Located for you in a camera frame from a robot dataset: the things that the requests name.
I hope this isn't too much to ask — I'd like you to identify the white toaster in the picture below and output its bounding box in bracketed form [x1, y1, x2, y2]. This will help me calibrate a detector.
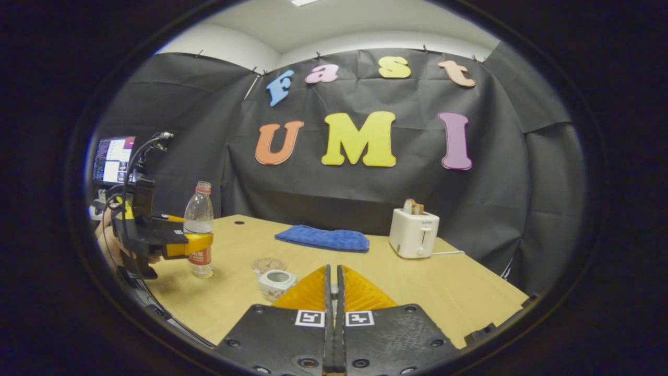
[389, 208, 440, 260]

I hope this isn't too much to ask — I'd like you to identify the computer monitor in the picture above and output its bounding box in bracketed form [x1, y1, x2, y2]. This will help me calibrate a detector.
[91, 136, 136, 186]

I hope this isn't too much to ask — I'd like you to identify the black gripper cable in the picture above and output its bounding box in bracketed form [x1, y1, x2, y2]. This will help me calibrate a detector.
[102, 132, 173, 251]

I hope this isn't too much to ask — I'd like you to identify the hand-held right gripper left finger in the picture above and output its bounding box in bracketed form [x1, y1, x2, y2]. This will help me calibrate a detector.
[214, 265, 335, 375]

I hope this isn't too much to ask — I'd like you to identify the blue towel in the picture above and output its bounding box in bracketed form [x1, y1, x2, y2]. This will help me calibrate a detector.
[275, 225, 370, 252]

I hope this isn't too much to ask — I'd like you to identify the white floral teacup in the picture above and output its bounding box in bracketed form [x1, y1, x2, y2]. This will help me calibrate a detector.
[256, 269, 299, 303]

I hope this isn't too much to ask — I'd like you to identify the round coaster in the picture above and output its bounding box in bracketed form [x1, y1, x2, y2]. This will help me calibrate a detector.
[251, 257, 287, 273]

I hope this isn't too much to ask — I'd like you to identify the black backdrop cloth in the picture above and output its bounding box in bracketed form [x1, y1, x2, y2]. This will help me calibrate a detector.
[94, 42, 588, 298]

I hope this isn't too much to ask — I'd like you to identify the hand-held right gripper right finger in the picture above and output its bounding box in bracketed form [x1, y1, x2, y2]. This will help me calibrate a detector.
[334, 265, 462, 375]

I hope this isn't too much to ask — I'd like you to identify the clear plastic water bottle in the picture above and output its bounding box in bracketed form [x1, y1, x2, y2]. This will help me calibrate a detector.
[183, 181, 214, 279]

